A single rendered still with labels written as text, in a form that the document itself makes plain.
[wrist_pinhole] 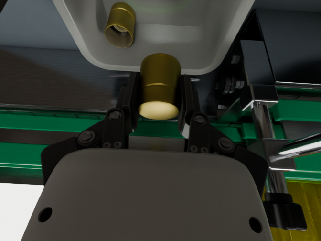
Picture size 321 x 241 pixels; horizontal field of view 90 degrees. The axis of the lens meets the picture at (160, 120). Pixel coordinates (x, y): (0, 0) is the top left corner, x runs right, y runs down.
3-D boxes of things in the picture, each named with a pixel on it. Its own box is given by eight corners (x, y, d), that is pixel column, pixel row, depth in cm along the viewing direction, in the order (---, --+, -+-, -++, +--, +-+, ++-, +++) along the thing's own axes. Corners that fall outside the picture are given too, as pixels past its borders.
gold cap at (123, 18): (132, 27, 19) (136, 3, 21) (101, 22, 19) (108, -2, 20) (133, 50, 22) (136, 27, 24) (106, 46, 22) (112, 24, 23)
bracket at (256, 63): (210, 84, 28) (213, 121, 26) (234, 38, 19) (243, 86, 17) (230, 85, 28) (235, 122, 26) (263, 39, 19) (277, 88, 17)
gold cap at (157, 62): (138, 51, 13) (132, 100, 11) (183, 53, 13) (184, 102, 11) (143, 79, 16) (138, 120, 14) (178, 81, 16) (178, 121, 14)
